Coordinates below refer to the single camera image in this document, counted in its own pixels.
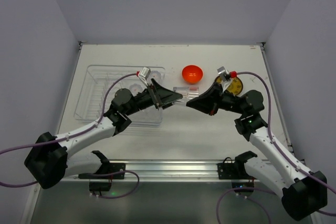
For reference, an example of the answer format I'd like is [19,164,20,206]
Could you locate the clear plastic dish rack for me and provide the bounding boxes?
[73,64,166,126]

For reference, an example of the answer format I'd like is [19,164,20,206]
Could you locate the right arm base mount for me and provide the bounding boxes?
[217,157,255,194]

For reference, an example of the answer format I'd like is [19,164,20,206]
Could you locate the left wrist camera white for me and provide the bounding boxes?
[136,67,151,88]

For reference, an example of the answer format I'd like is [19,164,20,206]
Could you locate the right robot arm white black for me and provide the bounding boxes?
[186,83,328,221]

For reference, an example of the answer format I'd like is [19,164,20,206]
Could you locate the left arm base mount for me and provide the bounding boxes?
[78,163,126,196]

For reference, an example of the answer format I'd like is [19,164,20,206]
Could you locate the clear glass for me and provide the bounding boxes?
[173,86,200,106]
[149,70,164,84]
[129,83,146,98]

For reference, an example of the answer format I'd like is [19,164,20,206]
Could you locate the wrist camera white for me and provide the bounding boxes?
[215,66,237,91]
[136,67,151,88]

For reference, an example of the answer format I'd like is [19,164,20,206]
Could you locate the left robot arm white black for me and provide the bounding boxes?
[24,79,183,189]

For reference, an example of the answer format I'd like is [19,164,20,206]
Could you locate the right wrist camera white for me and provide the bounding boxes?
[215,66,237,91]

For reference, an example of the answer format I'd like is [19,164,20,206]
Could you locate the olive yellow plate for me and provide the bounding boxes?
[215,76,243,96]

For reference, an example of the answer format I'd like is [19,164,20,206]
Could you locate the orange plastic bowl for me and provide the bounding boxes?
[182,65,203,84]

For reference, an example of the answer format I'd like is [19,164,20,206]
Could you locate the aluminium front rail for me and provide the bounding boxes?
[33,158,310,183]

